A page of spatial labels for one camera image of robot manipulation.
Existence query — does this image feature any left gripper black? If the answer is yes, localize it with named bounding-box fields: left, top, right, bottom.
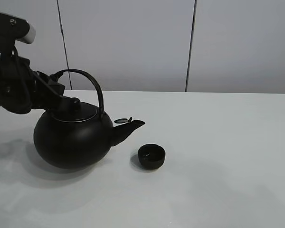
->
left=27, top=67, right=80, bottom=112

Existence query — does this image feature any black kettle teapot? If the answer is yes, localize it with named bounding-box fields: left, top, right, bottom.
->
left=33, top=69, right=145, bottom=169

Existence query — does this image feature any small black teacup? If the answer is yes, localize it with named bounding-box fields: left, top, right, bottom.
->
left=137, top=144, right=166, bottom=170

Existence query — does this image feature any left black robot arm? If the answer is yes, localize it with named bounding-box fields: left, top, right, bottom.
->
left=0, top=12, right=80, bottom=114

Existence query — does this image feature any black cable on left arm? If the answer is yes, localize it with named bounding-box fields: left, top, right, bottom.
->
left=10, top=46, right=33, bottom=112

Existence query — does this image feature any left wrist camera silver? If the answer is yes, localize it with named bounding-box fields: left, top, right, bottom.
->
left=0, top=10, right=36, bottom=45

